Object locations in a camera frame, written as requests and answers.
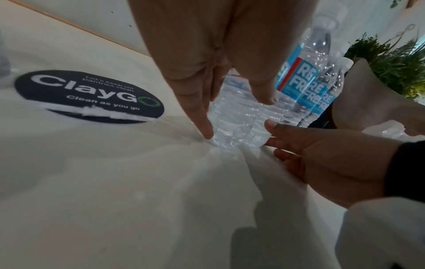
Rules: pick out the person's left hand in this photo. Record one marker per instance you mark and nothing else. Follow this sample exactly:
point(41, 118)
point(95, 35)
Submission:
point(186, 34)

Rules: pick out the person's right hand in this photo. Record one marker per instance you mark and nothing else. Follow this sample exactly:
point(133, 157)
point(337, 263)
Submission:
point(345, 160)

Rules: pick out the clear plastic water bottle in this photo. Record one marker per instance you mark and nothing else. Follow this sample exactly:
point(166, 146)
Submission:
point(234, 118)

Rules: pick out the person's right forearm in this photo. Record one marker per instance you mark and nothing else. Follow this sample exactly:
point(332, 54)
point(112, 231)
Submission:
point(410, 170)

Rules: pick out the crumpled clear plastic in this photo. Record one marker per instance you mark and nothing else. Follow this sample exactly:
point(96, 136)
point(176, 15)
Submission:
point(388, 130)

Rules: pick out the brown paper wrap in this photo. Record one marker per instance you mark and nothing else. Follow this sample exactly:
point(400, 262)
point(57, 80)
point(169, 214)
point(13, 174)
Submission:
point(372, 105)

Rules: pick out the blue label water bottle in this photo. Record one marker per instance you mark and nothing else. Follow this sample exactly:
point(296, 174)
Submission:
point(310, 97)
point(294, 78)
point(327, 101)

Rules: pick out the white garment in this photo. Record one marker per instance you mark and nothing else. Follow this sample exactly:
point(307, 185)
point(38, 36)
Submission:
point(385, 236)

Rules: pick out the green plant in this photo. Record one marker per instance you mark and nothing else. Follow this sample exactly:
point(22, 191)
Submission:
point(395, 65)

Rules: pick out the dark oval table sticker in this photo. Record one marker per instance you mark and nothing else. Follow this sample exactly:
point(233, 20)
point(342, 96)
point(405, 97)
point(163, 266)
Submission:
point(83, 92)

